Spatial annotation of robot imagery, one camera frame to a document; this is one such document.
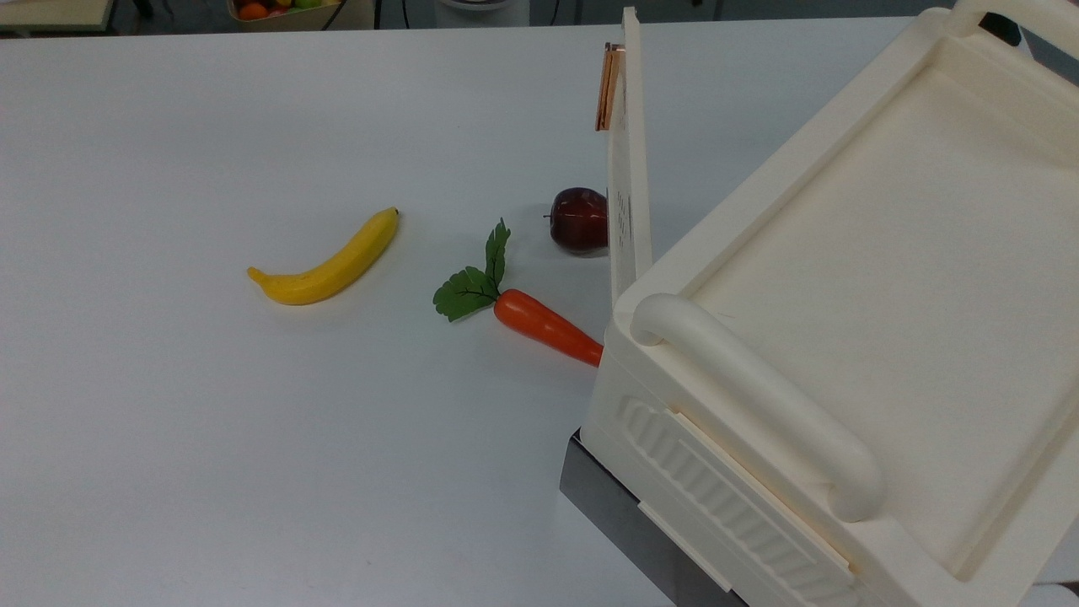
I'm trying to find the bowl of toy fruit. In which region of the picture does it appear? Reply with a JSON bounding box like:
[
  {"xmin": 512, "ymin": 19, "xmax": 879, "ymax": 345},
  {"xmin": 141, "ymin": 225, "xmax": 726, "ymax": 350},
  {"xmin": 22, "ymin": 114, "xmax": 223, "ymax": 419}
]
[{"xmin": 225, "ymin": 0, "xmax": 343, "ymax": 24}]

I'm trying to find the cream cabinet carry handle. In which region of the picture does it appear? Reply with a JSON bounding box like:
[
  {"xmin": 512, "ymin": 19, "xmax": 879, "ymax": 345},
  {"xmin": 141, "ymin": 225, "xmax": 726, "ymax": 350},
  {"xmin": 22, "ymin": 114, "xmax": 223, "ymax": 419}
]
[
  {"xmin": 946, "ymin": 0, "xmax": 1079, "ymax": 62},
  {"xmin": 630, "ymin": 293, "xmax": 888, "ymax": 524}
]

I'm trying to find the orange toy carrot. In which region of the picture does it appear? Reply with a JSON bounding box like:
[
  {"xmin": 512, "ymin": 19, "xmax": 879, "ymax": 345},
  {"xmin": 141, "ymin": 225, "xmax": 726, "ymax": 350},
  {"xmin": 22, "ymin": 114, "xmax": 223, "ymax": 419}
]
[{"xmin": 432, "ymin": 218, "xmax": 606, "ymax": 368}]

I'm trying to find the yellow toy banana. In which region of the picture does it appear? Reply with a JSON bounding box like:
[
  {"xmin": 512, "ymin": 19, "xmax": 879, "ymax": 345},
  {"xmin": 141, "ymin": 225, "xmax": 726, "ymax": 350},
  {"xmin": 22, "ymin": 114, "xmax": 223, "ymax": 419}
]
[{"xmin": 246, "ymin": 207, "xmax": 400, "ymax": 306}]

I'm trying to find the copper door handle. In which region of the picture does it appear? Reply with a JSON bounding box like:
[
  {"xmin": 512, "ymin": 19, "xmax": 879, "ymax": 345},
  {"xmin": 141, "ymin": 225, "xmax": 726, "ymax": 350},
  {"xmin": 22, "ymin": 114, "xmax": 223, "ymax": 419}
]
[{"xmin": 594, "ymin": 42, "xmax": 625, "ymax": 132}]

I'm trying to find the dark red toy apple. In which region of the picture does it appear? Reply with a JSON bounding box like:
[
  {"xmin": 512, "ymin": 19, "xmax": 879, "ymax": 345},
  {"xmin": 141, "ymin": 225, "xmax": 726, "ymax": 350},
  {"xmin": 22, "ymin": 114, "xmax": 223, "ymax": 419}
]
[{"xmin": 545, "ymin": 187, "xmax": 610, "ymax": 255}]

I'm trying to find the cream cabinet door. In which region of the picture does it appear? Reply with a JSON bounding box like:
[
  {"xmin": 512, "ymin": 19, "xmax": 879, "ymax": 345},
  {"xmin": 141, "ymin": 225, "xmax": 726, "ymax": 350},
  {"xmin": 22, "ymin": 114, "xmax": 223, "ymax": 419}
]
[{"xmin": 604, "ymin": 7, "xmax": 655, "ymax": 306}]

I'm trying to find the wooden side table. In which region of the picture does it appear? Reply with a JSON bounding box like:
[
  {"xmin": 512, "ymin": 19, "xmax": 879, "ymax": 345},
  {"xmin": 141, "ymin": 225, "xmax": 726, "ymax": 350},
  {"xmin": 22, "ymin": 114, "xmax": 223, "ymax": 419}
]
[{"xmin": 0, "ymin": 0, "xmax": 115, "ymax": 33}]

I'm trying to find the cream plastic toy cabinet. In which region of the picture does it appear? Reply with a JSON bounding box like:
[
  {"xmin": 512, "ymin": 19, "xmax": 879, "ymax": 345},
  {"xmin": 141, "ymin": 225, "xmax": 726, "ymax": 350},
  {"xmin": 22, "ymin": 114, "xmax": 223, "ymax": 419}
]
[{"xmin": 580, "ymin": 0, "xmax": 1079, "ymax": 607}]

